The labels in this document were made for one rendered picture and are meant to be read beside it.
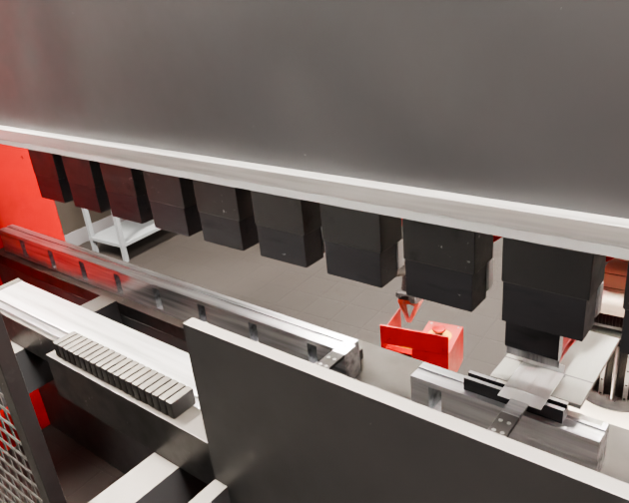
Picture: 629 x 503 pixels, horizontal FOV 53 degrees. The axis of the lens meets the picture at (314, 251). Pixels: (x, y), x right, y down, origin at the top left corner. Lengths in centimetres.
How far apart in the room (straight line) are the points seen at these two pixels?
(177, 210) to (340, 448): 100
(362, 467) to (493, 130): 46
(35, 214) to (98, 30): 157
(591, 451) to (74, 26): 132
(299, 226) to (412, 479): 74
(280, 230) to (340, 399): 72
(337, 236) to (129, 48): 56
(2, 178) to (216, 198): 139
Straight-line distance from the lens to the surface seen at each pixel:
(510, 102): 85
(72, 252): 231
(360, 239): 128
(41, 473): 88
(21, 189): 282
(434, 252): 119
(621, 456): 141
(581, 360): 142
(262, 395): 87
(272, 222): 143
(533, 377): 135
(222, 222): 155
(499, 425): 122
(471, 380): 133
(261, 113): 109
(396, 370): 157
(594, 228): 83
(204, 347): 92
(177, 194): 165
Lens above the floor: 179
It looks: 25 degrees down
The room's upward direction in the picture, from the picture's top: 6 degrees counter-clockwise
